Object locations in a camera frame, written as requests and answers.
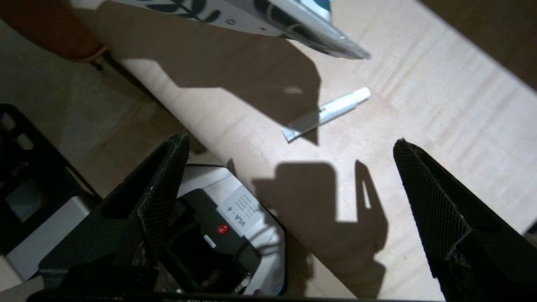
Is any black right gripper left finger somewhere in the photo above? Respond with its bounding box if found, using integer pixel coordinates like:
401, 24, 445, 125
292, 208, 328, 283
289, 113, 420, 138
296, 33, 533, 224
38, 131, 190, 290

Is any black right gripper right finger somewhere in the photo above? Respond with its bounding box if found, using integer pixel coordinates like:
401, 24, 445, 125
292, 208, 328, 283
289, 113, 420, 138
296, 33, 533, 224
393, 138, 537, 302

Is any small white toothpaste tube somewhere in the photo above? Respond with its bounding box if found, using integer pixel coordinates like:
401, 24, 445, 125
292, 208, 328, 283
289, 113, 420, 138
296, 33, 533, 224
282, 87, 372, 143

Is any white floral plastic bag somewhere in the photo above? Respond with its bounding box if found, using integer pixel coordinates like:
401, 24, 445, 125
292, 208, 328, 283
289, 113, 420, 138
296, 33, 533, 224
111, 0, 372, 60

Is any light wooden shelf desk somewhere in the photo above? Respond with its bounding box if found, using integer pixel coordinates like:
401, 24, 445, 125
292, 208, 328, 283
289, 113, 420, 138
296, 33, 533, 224
69, 0, 537, 302

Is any brown upholstered chair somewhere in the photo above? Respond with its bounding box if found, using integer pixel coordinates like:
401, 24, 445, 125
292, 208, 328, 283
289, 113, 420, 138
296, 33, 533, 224
0, 0, 107, 63

